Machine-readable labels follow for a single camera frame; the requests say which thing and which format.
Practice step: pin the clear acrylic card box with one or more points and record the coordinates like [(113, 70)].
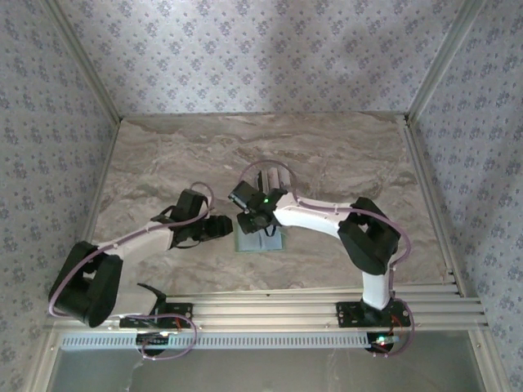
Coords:
[(261, 177)]

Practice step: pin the grey metal panel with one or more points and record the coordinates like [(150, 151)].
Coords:
[(265, 371)]

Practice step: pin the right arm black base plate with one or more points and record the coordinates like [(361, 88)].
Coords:
[(347, 316)]

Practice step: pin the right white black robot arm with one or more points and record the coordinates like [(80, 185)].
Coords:
[(367, 241)]

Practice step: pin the aluminium corner post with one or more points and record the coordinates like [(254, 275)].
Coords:
[(443, 57), (83, 57)]

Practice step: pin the grey card stack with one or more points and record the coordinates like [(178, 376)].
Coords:
[(272, 177)]

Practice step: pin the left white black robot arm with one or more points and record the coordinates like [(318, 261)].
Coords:
[(90, 286)]

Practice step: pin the aluminium side rail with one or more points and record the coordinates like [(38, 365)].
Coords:
[(430, 204), (103, 179)]

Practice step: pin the aluminium mounting rail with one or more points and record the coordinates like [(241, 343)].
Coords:
[(265, 314)]

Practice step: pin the iridescent card stack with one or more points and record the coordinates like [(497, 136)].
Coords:
[(260, 181)]

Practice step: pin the beige card stack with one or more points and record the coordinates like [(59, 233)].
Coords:
[(283, 176)]

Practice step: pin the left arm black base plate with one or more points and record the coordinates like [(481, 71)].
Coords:
[(186, 310)]

